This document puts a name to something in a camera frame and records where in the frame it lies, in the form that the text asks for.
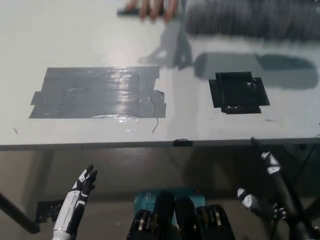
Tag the black metal table leg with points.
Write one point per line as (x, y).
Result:
(20, 215)

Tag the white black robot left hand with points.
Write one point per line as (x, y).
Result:
(72, 205)

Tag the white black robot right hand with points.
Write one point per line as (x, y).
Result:
(285, 190)

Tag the black tape square marker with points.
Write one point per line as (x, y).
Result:
(237, 92)

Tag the person's bare hand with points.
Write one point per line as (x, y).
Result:
(152, 10)

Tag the grey duct tape patch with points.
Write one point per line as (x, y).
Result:
(100, 95)

